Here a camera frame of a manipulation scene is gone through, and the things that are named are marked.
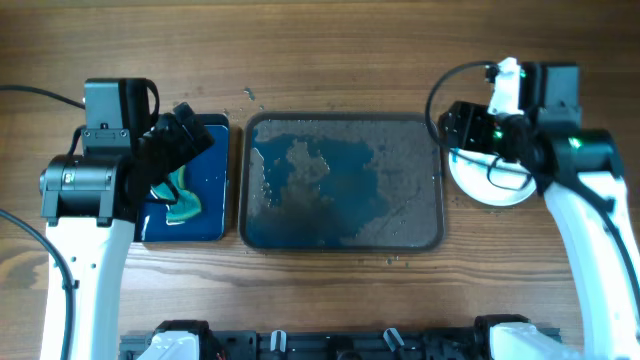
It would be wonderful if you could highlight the white plate with red rim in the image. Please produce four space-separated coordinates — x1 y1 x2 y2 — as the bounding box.
448 149 536 207

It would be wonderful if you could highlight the black tray with blue water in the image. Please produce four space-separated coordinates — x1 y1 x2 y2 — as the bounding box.
134 114 230 243

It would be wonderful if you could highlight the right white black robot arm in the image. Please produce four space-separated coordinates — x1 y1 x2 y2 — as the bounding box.
426 57 639 359

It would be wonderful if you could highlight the dark brown serving tray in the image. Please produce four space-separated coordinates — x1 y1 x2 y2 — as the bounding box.
238 112 446 253

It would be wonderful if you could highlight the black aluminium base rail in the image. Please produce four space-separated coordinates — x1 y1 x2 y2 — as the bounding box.
118 319 565 360

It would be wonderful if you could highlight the green scouring sponge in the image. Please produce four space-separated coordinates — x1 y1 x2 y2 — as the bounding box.
151 166 202 225

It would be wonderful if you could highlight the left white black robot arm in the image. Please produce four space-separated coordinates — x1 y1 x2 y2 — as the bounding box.
39 78 214 359

